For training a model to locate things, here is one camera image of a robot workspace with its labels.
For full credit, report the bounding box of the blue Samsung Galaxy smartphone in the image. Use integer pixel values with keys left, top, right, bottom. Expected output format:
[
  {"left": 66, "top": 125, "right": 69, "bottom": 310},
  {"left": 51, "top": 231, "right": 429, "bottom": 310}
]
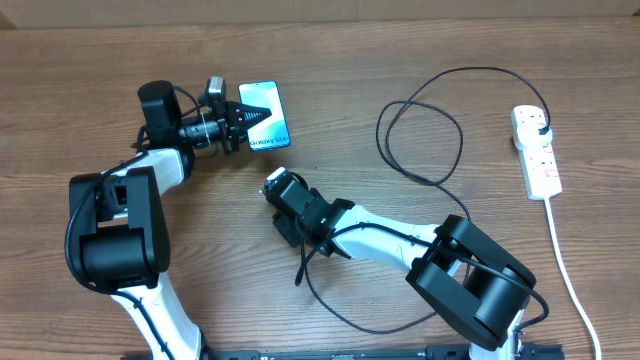
[{"left": 238, "top": 80, "right": 291, "bottom": 151}]

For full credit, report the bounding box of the black USB charging cable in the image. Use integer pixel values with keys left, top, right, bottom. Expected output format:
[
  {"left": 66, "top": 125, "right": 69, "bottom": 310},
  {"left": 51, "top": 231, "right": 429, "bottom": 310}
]
[{"left": 293, "top": 66, "right": 552, "bottom": 335}]

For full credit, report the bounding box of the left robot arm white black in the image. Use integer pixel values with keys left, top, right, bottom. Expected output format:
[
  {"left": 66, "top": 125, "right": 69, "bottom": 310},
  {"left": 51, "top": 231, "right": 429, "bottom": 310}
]
[{"left": 64, "top": 77, "right": 272, "bottom": 359}]

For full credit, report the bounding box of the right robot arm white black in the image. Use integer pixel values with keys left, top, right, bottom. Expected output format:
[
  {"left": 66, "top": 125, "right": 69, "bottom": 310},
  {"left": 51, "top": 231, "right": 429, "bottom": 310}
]
[{"left": 261, "top": 167, "right": 536, "bottom": 359}]

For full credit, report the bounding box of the white charger plug adapter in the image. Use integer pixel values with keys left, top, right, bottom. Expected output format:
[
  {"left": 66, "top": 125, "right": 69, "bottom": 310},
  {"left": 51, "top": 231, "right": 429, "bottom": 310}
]
[{"left": 513, "top": 125, "right": 553, "bottom": 150}]

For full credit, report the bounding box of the white power strip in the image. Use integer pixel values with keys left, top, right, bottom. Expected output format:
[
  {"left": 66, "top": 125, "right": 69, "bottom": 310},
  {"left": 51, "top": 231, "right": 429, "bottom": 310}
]
[{"left": 510, "top": 105, "right": 562, "bottom": 200}]

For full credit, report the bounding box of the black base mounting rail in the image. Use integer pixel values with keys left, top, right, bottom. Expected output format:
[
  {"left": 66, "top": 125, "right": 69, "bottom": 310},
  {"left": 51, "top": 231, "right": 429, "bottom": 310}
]
[{"left": 200, "top": 343, "right": 565, "bottom": 360}]

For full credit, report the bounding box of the white power strip cord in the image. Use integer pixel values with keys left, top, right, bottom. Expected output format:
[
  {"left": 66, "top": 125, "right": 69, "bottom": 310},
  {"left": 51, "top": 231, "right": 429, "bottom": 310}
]
[{"left": 542, "top": 197, "right": 603, "bottom": 360}]

